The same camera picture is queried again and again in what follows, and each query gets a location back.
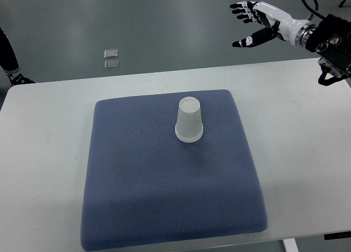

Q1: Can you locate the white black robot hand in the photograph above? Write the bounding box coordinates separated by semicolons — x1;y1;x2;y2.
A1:
230;1;316;48

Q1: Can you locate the white paper cup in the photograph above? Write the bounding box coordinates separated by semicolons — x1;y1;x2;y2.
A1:
175;96;203;138
177;135;202;143

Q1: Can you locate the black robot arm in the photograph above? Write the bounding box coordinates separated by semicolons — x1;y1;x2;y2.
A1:
301;14;350;86

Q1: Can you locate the white paper cup on cushion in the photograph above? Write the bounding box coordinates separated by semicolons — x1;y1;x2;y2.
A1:
177;135;202;143

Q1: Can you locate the upper metal floor plate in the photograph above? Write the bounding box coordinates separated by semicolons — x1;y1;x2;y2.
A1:
104;49;118;59

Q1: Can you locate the metal floor plate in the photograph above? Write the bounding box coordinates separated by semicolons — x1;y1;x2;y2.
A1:
104;49;118;59
104;59;119;70

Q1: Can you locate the lower metal floor plate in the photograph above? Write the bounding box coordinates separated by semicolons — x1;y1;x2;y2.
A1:
104;59;119;70

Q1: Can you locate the black table control panel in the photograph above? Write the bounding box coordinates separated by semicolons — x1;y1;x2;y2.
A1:
324;231;351;240

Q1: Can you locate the white table leg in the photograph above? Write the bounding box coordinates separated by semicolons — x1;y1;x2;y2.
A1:
282;238;299;252

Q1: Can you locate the blue textured cushion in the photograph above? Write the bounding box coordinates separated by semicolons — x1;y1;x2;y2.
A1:
81;89;268;251

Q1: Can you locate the black sneaker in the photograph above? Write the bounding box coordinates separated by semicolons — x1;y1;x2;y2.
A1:
7;73;36;86

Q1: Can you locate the person's dark trouser leg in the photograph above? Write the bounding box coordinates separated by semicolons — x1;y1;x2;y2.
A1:
1;29;20;74

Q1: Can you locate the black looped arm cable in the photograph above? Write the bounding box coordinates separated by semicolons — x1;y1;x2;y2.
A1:
300;0;329;20

